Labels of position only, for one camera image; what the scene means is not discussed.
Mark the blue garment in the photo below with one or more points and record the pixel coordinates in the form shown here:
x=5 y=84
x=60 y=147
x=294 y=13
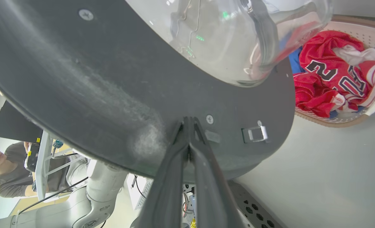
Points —
x=295 y=61

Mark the dark grey washing machine door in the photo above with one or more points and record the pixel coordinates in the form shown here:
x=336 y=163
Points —
x=117 y=79

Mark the white cloth garment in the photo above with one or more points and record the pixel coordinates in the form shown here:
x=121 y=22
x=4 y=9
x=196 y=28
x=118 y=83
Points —
x=358 y=53

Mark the person in grey shirt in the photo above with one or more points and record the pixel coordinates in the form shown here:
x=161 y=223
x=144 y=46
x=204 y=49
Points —
x=13 y=172

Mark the white metal frame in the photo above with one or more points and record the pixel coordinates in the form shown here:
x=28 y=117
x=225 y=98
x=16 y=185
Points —
x=43 y=164

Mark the black table board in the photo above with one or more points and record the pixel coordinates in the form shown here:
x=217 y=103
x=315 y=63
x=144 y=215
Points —
x=13 y=125

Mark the white perforated laundry basket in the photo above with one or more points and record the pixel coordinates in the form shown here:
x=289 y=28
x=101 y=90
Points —
x=365 y=38

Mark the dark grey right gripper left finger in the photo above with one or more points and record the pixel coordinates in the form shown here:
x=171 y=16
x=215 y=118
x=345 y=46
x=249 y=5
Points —
x=167 y=186

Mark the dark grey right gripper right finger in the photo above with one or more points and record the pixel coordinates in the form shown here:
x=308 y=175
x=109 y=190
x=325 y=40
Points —
x=209 y=186

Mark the red number jersey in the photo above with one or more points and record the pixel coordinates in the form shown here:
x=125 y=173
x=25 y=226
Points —
x=327 y=72

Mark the grey perforated robot base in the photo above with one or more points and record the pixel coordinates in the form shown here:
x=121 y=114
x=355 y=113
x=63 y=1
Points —
x=254 y=209

